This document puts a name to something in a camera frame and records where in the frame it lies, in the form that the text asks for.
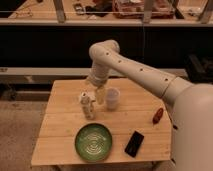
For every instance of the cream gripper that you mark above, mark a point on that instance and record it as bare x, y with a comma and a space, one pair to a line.
100, 95

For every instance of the white labelled bottle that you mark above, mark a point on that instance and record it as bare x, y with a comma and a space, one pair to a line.
86, 105

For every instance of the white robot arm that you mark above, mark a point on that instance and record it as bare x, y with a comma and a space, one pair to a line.
190, 105

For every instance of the translucent plastic cup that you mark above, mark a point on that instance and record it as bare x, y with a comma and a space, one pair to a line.
112, 98

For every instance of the green patterned plate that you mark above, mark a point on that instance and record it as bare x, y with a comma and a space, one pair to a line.
93, 142

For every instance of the wooden table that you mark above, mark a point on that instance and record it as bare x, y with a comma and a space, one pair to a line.
125, 135

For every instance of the black smartphone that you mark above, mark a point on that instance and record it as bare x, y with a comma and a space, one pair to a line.
134, 144

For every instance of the red orange small tool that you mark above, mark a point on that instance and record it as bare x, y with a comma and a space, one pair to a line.
158, 115

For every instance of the metal shelf rack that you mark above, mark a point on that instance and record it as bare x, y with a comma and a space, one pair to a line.
46, 37

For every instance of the black device on shelf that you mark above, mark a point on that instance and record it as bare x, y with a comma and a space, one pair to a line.
79, 9

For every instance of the red tray on shelf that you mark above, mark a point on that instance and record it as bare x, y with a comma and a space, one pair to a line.
135, 9

